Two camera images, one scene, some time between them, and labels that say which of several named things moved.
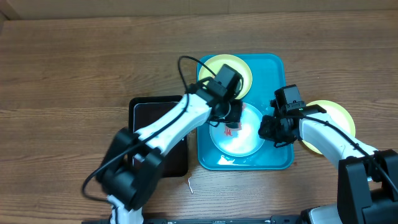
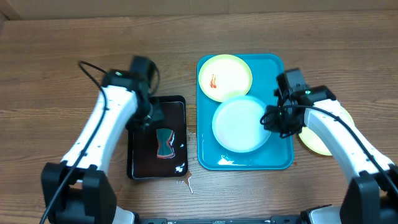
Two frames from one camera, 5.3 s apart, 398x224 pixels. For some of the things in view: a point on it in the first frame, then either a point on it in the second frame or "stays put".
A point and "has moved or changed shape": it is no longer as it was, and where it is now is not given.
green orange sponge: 229,132 has moved or changed shape
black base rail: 273,219 stays put
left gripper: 232,113 → 134,126
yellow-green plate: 216,61 stays put
